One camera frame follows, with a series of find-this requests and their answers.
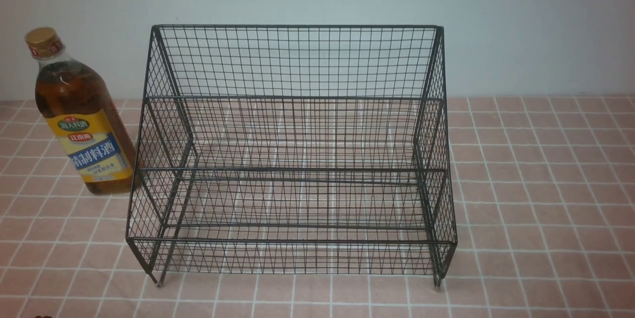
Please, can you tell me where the black wire mesh rack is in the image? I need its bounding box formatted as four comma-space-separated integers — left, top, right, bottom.
126, 24, 458, 288

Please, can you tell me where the amber cooking wine bottle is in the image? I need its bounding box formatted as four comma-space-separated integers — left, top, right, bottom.
25, 27, 138, 194

